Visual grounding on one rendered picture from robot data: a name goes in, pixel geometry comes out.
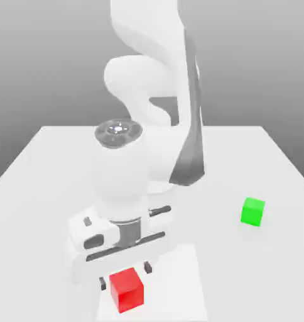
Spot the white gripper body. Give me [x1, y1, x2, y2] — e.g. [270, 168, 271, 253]
[70, 215, 176, 286]

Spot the small red cube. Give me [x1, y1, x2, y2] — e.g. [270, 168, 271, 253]
[109, 267, 145, 314]

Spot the small green cube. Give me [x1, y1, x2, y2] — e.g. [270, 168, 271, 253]
[240, 197, 266, 227]

